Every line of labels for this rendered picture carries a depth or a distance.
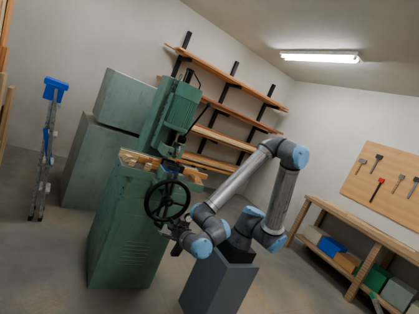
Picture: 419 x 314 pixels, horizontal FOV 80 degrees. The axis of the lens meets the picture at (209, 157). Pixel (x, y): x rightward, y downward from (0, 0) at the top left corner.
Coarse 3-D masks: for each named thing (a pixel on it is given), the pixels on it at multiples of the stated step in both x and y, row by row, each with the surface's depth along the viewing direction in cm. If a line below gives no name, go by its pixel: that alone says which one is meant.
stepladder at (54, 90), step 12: (48, 84) 184; (60, 84) 189; (48, 96) 186; (60, 96) 190; (48, 108) 189; (48, 120) 192; (48, 132) 200; (48, 144) 196; (48, 156) 198; (48, 168) 204; (36, 180) 201; (36, 192) 205; (48, 192) 210
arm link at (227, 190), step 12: (264, 144) 136; (276, 144) 134; (252, 156) 136; (264, 156) 136; (240, 168) 134; (252, 168) 133; (228, 180) 132; (240, 180) 131; (216, 192) 130; (228, 192) 129; (204, 204) 128; (216, 204) 127; (192, 216) 127; (204, 216) 123
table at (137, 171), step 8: (120, 160) 158; (120, 168) 151; (128, 168) 153; (136, 168) 155; (136, 176) 156; (144, 176) 159; (152, 176) 161; (184, 176) 181; (192, 184) 176; (200, 184) 179; (176, 192) 161; (200, 192) 181
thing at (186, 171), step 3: (141, 156) 170; (138, 159) 170; (141, 159) 170; (144, 159) 171; (141, 162) 171; (144, 162) 172; (183, 171) 187; (186, 171) 188; (189, 171) 189; (192, 171) 190; (195, 171) 192; (198, 174) 194; (201, 174) 195; (204, 174) 196; (207, 174) 198; (201, 177) 196; (204, 177) 197
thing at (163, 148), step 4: (160, 144) 180; (164, 144) 175; (160, 148) 177; (164, 148) 171; (168, 148) 172; (172, 148) 173; (160, 152) 175; (164, 152) 171; (172, 152) 174; (164, 156) 177; (168, 156) 174
